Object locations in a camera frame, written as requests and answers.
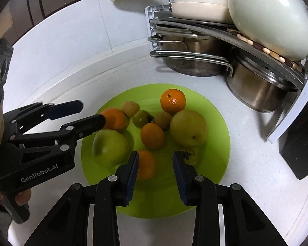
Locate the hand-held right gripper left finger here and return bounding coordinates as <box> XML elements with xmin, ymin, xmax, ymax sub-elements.
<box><xmin>32</xmin><ymin>151</ymin><xmax>140</xmax><ymax>246</ymax></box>

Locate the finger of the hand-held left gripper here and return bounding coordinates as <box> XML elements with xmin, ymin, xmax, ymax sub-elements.
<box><xmin>8</xmin><ymin>114</ymin><xmax>106</xmax><ymax>154</ymax></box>
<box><xmin>2</xmin><ymin>100</ymin><xmax>84</xmax><ymax>136</ymax></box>

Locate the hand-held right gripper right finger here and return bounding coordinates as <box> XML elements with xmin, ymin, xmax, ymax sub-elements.
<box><xmin>172</xmin><ymin>151</ymin><xmax>278</xmax><ymax>246</ymax></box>

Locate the small orange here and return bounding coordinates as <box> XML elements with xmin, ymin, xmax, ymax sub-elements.
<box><xmin>137</xmin><ymin>150</ymin><xmax>157</xmax><ymax>180</ymax></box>
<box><xmin>140</xmin><ymin>123</ymin><xmax>166</xmax><ymax>150</ymax></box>

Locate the small brown-green fruit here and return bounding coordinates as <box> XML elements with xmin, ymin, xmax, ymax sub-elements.
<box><xmin>153</xmin><ymin>111</ymin><xmax>173</xmax><ymax>131</ymax></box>
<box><xmin>121</xmin><ymin>101</ymin><xmax>140</xmax><ymax>118</ymax></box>

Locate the large yellow-green apple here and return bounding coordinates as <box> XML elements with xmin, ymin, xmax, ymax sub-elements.
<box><xmin>169</xmin><ymin>110</ymin><xmax>208</xmax><ymax>148</ymax></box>

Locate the green plastic plate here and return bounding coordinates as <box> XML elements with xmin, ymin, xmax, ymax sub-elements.
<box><xmin>81</xmin><ymin>83</ymin><xmax>231</xmax><ymax>219</ymax></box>

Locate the large orange with stem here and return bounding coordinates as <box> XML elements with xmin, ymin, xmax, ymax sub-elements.
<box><xmin>160</xmin><ymin>89</ymin><xmax>186</xmax><ymax>115</ymax></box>

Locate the person's left hand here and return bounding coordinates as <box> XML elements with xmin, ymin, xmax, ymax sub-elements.
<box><xmin>0</xmin><ymin>183</ymin><xmax>32</xmax><ymax>208</ymax></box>

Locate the green apple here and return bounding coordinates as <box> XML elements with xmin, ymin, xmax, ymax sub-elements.
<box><xmin>92</xmin><ymin>129</ymin><xmax>129</xmax><ymax>167</ymax></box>

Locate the brown wooden cabinet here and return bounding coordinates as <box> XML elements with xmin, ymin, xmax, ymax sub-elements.
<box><xmin>5</xmin><ymin>0</ymin><xmax>113</xmax><ymax>31</ymax></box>

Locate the steel pot with lid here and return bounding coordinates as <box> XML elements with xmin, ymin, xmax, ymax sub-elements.
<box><xmin>226</xmin><ymin>52</ymin><xmax>298</xmax><ymax>113</ymax></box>

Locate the steel corner pot rack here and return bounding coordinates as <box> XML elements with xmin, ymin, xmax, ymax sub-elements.
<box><xmin>144</xmin><ymin>5</ymin><xmax>308</xmax><ymax>144</ymax></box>

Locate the black box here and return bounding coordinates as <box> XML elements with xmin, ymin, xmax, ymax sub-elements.
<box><xmin>278</xmin><ymin>116</ymin><xmax>308</xmax><ymax>180</ymax></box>

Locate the wooden bead trivet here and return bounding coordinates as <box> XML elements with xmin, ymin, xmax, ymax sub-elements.
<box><xmin>227</xmin><ymin>29</ymin><xmax>305</xmax><ymax>70</ymax></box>

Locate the cream frying pan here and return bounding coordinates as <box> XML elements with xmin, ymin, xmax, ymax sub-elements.
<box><xmin>110</xmin><ymin>0</ymin><xmax>233</xmax><ymax>23</ymax></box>

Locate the steel pot with long handles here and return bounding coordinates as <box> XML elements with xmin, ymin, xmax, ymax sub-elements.
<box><xmin>147</xmin><ymin>32</ymin><xmax>234</xmax><ymax>77</ymax></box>

